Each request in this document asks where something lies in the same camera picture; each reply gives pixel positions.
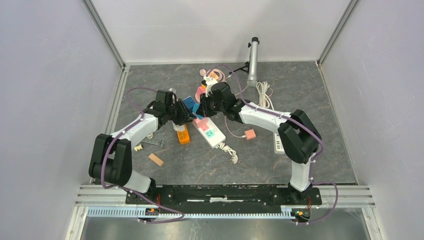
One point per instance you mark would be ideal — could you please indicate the light blue cube socket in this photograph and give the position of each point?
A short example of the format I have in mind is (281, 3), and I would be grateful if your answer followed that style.
(197, 109)

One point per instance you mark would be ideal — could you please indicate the tan wooden block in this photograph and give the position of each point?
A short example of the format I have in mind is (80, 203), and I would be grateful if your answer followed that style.
(156, 159)

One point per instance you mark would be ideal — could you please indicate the orange power strip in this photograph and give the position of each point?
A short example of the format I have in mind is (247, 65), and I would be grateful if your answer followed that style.
(183, 135)

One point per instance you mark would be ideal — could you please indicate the white long power strip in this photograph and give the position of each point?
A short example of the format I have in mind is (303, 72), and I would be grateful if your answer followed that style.
(211, 133)

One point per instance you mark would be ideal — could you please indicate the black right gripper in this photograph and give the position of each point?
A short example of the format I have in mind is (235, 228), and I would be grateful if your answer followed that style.
(204, 110)

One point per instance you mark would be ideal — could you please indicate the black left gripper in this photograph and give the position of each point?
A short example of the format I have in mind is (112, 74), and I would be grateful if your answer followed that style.
(186, 115)

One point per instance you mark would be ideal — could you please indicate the dark blue cube socket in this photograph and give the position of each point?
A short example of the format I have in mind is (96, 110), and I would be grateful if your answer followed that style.
(189, 102)

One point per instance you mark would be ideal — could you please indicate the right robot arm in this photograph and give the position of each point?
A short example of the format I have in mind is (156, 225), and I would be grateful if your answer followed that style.
(300, 139)

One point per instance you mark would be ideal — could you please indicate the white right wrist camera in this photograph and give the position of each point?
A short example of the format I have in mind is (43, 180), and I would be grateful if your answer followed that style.
(209, 82)

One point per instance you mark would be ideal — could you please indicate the white small power strip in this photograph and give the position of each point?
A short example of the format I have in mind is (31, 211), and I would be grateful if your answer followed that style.
(278, 146)

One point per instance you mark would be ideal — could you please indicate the white strip cord plug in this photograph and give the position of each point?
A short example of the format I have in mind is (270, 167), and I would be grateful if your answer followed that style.
(225, 148)

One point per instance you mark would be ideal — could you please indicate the round pink socket base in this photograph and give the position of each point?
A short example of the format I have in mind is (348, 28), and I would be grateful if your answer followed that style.
(200, 90)

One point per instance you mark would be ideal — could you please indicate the pink cube socket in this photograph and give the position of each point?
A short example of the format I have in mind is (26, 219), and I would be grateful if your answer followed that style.
(198, 123)

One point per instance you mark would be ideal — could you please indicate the small salmon charger plug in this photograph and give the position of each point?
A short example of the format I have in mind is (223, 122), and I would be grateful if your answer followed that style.
(249, 134)

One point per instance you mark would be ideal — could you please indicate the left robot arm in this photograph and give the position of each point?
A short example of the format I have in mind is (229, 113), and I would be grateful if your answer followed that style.
(111, 159)

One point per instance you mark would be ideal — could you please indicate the silver microphone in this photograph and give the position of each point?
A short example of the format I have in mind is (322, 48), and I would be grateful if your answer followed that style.
(252, 78)

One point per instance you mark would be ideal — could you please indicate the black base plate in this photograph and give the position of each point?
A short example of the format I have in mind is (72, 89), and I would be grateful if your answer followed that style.
(230, 198)

